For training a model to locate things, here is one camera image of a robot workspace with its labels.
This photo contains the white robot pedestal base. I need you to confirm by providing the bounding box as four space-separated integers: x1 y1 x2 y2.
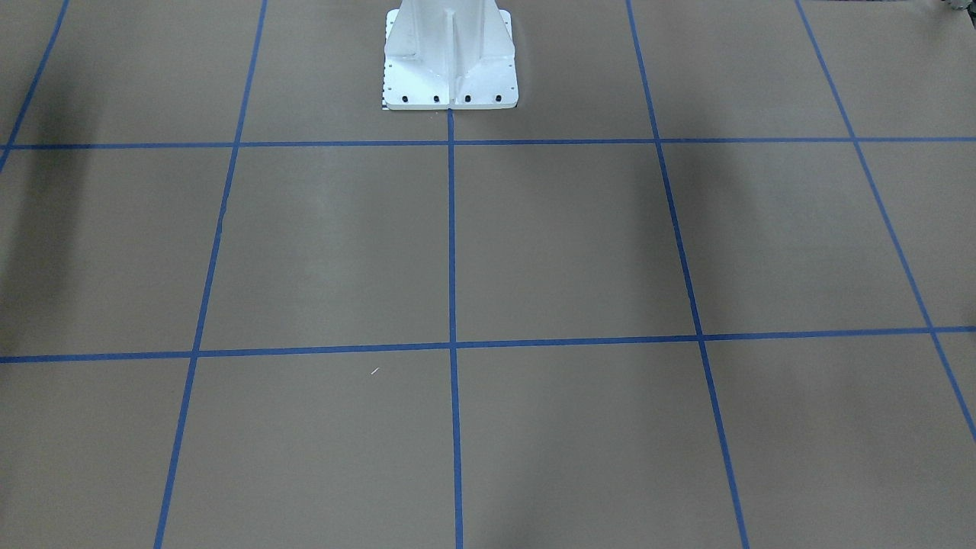
381 1 519 111

